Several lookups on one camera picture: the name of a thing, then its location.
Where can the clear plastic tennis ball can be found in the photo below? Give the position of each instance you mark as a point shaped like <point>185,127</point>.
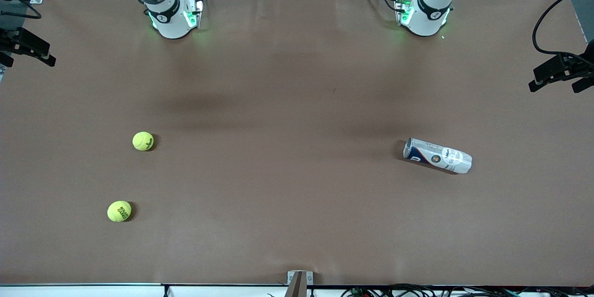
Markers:
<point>438,155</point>

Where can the yellow tennis ball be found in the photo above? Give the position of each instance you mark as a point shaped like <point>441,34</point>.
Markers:
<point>119,211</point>
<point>143,141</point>

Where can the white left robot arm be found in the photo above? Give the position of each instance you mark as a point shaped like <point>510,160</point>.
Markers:
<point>427,18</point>

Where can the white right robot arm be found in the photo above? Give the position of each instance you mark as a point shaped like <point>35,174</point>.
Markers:
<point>171,23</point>

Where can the brown table cover sheet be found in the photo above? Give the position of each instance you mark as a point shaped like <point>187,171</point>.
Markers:
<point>297,195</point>

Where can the silver metal table bracket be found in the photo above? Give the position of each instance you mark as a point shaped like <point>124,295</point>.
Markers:
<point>291,278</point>

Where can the grey camera mounting post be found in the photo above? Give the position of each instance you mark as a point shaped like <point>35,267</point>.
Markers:
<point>297,288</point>

